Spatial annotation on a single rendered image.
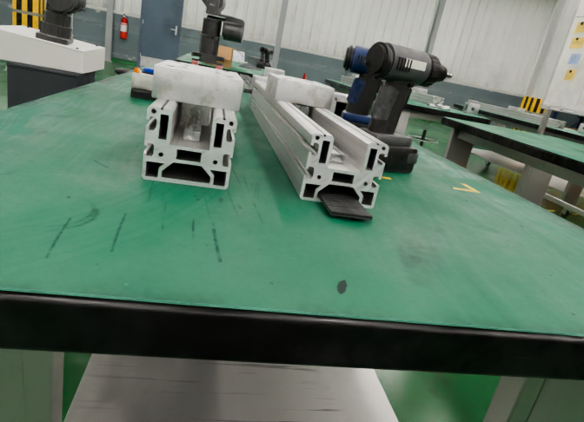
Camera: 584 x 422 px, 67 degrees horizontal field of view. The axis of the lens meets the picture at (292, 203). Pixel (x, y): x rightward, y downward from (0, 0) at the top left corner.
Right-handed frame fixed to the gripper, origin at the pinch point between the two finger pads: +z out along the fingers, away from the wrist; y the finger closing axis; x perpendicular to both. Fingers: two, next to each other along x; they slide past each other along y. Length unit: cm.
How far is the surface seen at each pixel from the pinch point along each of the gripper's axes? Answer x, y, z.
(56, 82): -2.6, -43.0, 7.4
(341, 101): -30.7, 37.0, -4.7
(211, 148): -98, 2, -2
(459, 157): 100, 162, 26
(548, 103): 192, 288, -19
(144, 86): -34.0, -14.0, 0.3
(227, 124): -98, 3, -5
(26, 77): -2, -51, 7
